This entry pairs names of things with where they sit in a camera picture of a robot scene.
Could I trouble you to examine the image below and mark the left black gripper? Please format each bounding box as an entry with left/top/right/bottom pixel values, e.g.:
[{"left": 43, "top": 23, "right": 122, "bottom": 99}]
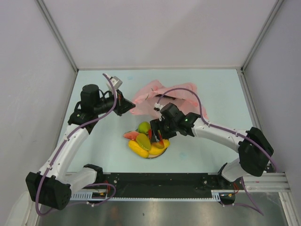
[{"left": 93, "top": 89, "right": 135, "bottom": 116}]

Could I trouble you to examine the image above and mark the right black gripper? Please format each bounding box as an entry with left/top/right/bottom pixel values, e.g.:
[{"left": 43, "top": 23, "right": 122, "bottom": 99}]
[{"left": 150, "top": 117, "right": 177, "bottom": 143}]

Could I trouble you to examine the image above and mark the red fake mango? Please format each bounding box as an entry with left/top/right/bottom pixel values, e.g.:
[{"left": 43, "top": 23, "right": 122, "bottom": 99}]
[{"left": 148, "top": 129, "right": 165, "bottom": 149}]

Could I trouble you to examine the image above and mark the green fake pear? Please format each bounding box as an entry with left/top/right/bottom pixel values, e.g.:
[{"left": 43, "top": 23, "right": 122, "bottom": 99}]
[{"left": 138, "top": 121, "right": 151, "bottom": 135}]

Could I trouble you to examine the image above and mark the pink plastic bag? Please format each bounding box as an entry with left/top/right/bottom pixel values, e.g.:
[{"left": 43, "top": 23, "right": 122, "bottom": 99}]
[{"left": 130, "top": 80, "right": 208, "bottom": 120}]

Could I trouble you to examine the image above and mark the red watermelon slice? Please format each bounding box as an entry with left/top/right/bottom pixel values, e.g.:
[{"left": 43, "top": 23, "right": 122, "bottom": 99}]
[{"left": 123, "top": 131, "right": 140, "bottom": 140}]

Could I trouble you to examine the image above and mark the yellow fake starfruit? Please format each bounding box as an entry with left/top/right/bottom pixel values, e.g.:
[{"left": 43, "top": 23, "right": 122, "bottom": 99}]
[{"left": 136, "top": 133, "right": 151, "bottom": 151}]

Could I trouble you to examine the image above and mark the orange yellow fake mango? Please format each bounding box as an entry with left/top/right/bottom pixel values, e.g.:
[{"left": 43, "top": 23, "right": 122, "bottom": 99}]
[{"left": 148, "top": 139, "right": 170, "bottom": 155}]

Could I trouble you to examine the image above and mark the round printed plate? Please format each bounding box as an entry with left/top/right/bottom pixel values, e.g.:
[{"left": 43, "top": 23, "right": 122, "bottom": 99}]
[{"left": 123, "top": 121, "right": 170, "bottom": 159}]

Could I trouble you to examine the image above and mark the yellow fake banana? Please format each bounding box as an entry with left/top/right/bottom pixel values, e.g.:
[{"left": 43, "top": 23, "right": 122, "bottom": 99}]
[{"left": 128, "top": 140, "right": 149, "bottom": 158}]

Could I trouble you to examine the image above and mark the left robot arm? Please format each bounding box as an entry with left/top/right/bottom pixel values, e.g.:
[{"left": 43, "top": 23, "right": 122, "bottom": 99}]
[{"left": 25, "top": 84, "right": 135, "bottom": 210}]

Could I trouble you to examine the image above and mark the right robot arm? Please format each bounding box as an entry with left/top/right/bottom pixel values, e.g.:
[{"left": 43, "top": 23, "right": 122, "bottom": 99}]
[{"left": 150, "top": 103, "right": 274, "bottom": 189}]

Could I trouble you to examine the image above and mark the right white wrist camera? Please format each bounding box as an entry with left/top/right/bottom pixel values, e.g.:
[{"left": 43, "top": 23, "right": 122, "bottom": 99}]
[{"left": 154, "top": 102, "right": 164, "bottom": 112}]

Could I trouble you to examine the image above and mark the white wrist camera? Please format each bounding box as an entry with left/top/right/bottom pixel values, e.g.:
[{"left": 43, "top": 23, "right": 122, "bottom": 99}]
[
  {"left": 154, "top": 102, "right": 164, "bottom": 112},
  {"left": 103, "top": 73, "right": 123, "bottom": 93}
]

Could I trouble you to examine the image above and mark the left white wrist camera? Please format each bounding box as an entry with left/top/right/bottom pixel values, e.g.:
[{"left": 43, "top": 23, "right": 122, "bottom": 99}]
[{"left": 103, "top": 73, "right": 123, "bottom": 93}]

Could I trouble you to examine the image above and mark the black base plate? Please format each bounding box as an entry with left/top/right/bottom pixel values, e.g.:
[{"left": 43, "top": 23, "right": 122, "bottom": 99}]
[{"left": 96, "top": 172, "right": 242, "bottom": 190}]

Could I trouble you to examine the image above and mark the white slotted cable duct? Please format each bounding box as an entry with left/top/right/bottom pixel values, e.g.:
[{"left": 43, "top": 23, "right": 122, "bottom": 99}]
[{"left": 70, "top": 191, "right": 221, "bottom": 202}]

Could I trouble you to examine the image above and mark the aluminium frame rail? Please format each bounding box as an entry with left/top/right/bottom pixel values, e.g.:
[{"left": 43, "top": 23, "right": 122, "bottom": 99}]
[{"left": 63, "top": 172, "right": 289, "bottom": 192}]

